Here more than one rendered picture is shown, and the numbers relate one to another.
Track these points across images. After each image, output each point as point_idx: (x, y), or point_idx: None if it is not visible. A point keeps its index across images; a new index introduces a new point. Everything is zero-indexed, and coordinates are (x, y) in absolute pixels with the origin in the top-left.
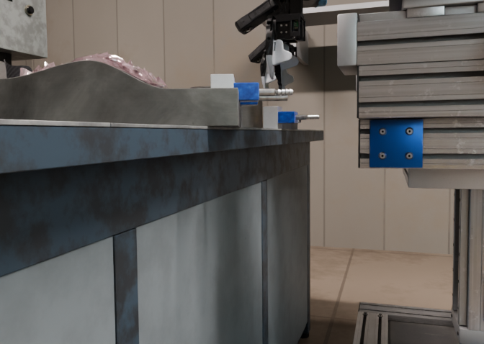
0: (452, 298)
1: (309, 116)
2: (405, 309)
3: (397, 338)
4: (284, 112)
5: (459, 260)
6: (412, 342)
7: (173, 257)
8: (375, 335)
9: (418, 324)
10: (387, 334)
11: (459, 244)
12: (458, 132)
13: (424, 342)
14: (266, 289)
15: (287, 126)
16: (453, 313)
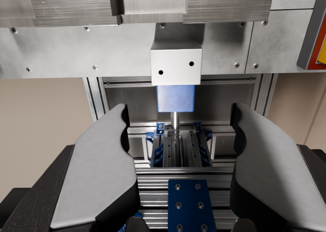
0: (191, 134)
1: (171, 129)
2: (266, 93)
3: (223, 88)
4: (156, 94)
5: (168, 154)
6: (219, 95)
7: None
8: (216, 77)
9: (247, 99)
10: (220, 84)
11: (167, 161)
12: None
13: (220, 102)
14: None
15: (302, 57)
16: (187, 129)
